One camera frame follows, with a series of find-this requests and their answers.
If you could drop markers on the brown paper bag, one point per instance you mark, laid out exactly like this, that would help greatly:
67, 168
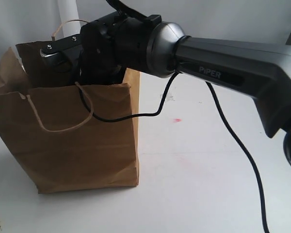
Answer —
48, 124

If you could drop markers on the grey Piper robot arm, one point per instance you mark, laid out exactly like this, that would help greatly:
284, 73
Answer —
150, 45

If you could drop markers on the white backdrop curtain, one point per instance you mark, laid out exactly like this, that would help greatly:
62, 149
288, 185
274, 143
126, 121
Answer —
265, 21

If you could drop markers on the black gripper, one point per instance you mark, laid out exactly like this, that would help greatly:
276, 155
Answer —
88, 56

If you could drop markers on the small clear plastic scrap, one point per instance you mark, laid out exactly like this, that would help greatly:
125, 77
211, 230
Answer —
169, 98

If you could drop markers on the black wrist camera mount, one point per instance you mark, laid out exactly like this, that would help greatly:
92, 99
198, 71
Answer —
125, 11

